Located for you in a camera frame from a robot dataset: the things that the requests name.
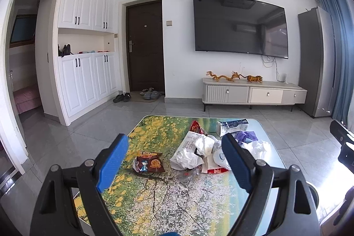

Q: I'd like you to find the brown small snack bag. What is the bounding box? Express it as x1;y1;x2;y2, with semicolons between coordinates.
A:
132;150;165;173

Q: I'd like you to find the black bag on shelf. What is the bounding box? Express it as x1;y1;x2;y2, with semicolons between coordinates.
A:
58;44;73;58

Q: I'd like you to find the golden dragon figurine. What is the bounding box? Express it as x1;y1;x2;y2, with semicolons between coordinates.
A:
206;71;241;81

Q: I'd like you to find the white shoe cabinet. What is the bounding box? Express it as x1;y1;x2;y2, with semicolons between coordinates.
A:
58;0;122;125

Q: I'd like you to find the white red paper bag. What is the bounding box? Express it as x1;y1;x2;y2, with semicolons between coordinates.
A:
176;131;231;174

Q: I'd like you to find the purple plastic bag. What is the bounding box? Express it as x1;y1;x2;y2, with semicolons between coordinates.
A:
232;130;258;145

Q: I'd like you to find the red snack bag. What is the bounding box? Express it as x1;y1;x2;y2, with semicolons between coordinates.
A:
190;120;207;135

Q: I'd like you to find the dark brown entrance door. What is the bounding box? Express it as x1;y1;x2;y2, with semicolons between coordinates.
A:
126;0;165;92

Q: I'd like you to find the grey slippers pair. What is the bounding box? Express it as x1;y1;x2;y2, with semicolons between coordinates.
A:
140;87;164;101

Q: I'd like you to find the black shoes pair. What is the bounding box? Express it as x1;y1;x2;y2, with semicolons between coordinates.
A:
113;92;131;103

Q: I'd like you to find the blue curtain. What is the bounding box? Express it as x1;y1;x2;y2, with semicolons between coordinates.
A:
319;0;353;128

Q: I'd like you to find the large wall television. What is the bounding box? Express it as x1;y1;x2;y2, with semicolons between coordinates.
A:
193;0;289;59

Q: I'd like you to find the grey refrigerator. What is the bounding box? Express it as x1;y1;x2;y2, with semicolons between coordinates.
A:
298;7;336;118

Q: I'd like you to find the golden tiger figurine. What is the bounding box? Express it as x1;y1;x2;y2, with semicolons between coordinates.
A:
245;75;263;83

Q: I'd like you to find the white tv cabinet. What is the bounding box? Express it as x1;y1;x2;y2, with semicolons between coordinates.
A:
202;78;307;107

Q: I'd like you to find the blue white milk carton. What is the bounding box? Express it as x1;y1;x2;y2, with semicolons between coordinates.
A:
217;119;248;137

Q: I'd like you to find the white tissue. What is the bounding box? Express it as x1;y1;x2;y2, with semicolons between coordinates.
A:
170;149;204;171

